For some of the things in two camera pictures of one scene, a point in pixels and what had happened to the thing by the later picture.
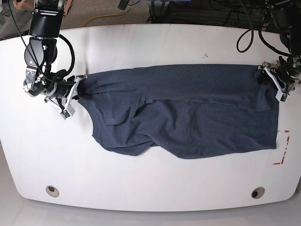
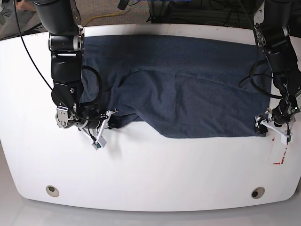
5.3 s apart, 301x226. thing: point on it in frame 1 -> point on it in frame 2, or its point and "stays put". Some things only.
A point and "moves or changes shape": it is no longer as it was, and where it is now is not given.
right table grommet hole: [257, 192] stays put
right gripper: [291, 67] -> [282, 113]
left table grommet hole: [52, 191] stays put
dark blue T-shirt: [194, 110] moves or changes shape
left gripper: [37, 82] -> [88, 117]
